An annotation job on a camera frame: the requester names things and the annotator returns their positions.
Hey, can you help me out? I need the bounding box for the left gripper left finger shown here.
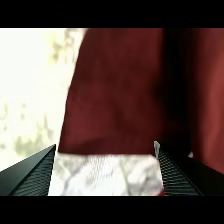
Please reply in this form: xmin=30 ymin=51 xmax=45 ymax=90
xmin=0 ymin=143 xmax=57 ymax=197

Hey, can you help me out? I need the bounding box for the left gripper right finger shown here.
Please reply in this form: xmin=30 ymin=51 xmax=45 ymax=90
xmin=153 ymin=140 xmax=224 ymax=197

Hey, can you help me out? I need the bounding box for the red T-shirt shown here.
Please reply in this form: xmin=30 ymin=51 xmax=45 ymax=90
xmin=57 ymin=27 xmax=224 ymax=175

